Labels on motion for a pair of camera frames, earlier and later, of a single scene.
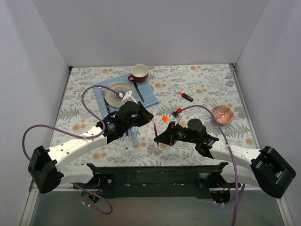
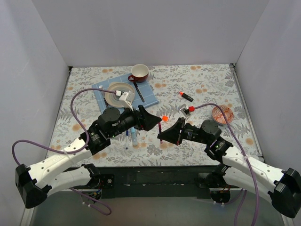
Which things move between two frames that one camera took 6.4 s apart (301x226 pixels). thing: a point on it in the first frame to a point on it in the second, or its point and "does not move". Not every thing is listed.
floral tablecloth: [208, 92] does not move
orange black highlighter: [189, 98] does not move
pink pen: [155, 129] to [160, 131]
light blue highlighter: [135, 141] does not move
